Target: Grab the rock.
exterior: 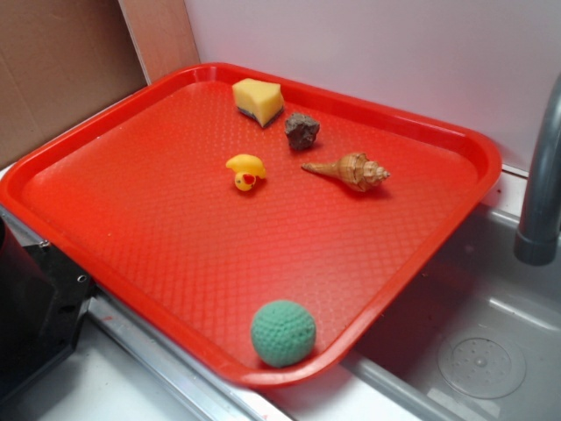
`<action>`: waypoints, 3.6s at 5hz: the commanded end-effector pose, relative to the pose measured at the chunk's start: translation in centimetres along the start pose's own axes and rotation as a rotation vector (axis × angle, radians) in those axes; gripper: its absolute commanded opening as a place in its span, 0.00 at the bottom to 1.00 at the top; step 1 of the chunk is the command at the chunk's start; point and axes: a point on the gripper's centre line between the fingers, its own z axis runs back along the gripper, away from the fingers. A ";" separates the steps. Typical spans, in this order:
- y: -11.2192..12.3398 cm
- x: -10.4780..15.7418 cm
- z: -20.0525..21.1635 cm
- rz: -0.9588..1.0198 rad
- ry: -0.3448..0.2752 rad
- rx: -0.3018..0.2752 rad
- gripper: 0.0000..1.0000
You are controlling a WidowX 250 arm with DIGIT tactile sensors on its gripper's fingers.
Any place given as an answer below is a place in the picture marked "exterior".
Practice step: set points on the brown spiral seashell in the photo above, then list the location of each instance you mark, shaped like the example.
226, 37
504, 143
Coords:
354, 170

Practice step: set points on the grey brown rock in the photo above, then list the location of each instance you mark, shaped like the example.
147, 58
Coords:
301, 131

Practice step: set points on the grey sink basin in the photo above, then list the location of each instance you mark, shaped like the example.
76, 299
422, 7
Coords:
475, 336

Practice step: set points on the yellow rubber duck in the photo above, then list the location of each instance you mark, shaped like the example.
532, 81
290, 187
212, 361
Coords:
247, 170

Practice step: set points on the yellow sponge piece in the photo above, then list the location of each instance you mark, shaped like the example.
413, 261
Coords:
261, 101

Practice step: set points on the red plastic tray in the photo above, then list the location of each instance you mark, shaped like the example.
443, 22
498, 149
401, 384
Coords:
140, 197

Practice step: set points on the green crocheted ball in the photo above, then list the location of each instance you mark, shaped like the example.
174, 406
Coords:
283, 333

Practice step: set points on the brown cardboard panel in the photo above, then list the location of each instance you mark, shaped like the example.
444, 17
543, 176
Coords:
63, 61

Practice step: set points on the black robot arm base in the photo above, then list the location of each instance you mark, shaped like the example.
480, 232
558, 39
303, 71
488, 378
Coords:
44, 297

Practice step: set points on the grey metal faucet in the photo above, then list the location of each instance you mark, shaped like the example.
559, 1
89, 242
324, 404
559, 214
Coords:
539, 227

